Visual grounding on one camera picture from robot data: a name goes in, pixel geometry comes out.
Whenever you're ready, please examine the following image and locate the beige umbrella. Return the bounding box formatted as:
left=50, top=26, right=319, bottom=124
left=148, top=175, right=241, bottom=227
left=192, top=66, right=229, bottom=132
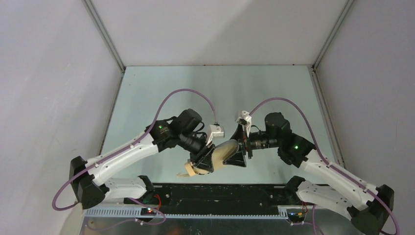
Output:
left=176, top=140, right=239, bottom=178

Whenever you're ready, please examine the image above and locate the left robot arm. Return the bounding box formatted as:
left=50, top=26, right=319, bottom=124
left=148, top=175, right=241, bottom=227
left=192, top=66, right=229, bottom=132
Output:
left=69, top=109, right=224, bottom=210

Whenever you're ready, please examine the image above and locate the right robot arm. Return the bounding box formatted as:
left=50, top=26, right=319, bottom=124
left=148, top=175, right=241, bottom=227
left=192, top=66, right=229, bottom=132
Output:
left=224, top=111, right=394, bottom=235

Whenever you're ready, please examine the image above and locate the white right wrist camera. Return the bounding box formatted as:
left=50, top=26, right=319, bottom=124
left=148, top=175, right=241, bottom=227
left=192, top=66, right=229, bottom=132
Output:
left=235, top=111, right=252, bottom=137

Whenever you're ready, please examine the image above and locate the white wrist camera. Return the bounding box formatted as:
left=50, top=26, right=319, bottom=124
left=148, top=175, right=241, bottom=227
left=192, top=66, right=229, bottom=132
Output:
left=206, top=124, right=225, bottom=146
left=235, top=111, right=252, bottom=137

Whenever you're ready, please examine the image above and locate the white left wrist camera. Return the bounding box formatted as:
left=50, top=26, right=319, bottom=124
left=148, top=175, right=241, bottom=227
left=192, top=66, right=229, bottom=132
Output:
left=206, top=124, right=225, bottom=146

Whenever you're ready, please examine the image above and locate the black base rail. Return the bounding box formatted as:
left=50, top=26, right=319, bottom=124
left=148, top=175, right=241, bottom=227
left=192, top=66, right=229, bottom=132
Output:
left=138, top=183, right=302, bottom=215

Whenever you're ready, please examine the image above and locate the grey slotted cable duct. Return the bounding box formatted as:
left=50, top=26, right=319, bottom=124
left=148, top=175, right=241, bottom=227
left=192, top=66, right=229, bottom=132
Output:
left=85, top=207, right=288, bottom=219

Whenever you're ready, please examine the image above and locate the aluminium frame rail right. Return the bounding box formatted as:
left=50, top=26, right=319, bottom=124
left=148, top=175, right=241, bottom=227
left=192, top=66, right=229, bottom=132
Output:
left=308, top=0, right=356, bottom=167

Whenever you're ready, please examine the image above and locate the aluminium frame rail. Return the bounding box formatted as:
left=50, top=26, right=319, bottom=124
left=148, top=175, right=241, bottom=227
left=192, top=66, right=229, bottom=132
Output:
left=308, top=0, right=356, bottom=167
left=81, top=0, right=126, bottom=73

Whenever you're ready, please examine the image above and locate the aluminium frame rail left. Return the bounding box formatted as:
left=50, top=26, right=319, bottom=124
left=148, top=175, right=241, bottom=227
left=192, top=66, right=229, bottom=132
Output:
left=81, top=0, right=126, bottom=73

